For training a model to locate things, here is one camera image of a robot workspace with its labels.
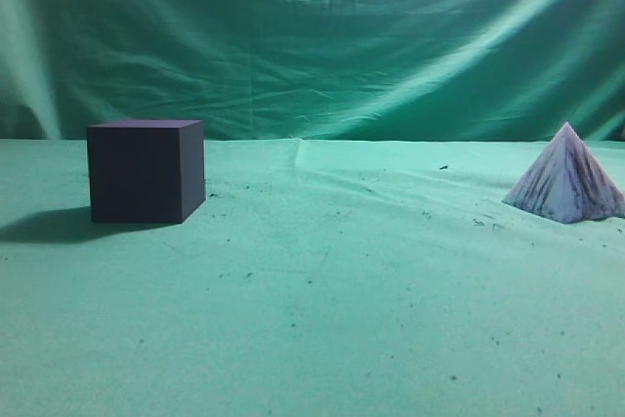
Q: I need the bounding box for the dark purple cube block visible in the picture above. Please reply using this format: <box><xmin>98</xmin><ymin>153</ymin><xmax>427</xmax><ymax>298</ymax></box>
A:
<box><xmin>86</xmin><ymin>119</ymin><xmax>206</xmax><ymax>224</ymax></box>

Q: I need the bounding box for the green table cloth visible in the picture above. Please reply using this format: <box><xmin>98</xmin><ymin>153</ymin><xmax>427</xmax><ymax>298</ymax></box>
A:
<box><xmin>1</xmin><ymin>140</ymin><xmax>624</xmax><ymax>416</ymax></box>

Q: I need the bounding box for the white purple square pyramid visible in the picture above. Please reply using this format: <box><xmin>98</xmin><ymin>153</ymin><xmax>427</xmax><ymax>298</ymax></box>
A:
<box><xmin>502</xmin><ymin>123</ymin><xmax>624</xmax><ymax>224</ymax></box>

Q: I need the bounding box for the green backdrop cloth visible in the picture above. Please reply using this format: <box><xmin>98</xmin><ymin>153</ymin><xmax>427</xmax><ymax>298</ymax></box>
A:
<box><xmin>1</xmin><ymin>0</ymin><xmax>624</xmax><ymax>142</ymax></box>

